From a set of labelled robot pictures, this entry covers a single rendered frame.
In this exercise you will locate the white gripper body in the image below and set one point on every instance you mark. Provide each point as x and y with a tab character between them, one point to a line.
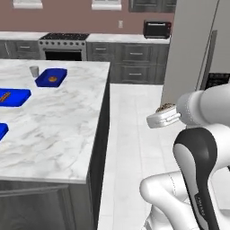
161	119

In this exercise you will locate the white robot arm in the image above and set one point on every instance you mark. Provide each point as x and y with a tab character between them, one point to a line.
191	191

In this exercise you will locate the brown donut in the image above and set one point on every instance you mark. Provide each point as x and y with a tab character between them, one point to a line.
164	107

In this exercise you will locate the grey fridge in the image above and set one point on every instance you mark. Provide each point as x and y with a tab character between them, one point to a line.
185	45

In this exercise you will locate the blue tray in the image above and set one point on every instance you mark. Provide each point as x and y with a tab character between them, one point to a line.
2	131
19	97
43	81

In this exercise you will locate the grey base cupboards run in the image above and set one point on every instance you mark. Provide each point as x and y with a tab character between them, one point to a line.
21	48
134	60

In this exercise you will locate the black toaster oven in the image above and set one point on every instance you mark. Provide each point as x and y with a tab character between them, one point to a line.
157	29

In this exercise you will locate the marble top kitchen island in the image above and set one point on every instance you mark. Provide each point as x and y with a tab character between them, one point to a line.
60	119

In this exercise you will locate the brown round pastry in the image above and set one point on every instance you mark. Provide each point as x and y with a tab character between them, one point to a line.
52	79

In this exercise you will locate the silver stove with oven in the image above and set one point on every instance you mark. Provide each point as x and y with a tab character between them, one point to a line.
63	45

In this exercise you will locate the white window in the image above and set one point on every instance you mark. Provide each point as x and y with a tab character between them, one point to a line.
106	4
27	3

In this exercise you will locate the grey cup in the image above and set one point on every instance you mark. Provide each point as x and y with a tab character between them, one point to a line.
34	71

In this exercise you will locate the orange brown pastry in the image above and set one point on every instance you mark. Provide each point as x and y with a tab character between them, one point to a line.
4	96

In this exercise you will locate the white wall outlet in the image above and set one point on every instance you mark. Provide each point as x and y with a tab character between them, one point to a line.
120	24

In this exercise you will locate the grey wall cupboards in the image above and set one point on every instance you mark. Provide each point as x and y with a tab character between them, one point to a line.
152	5

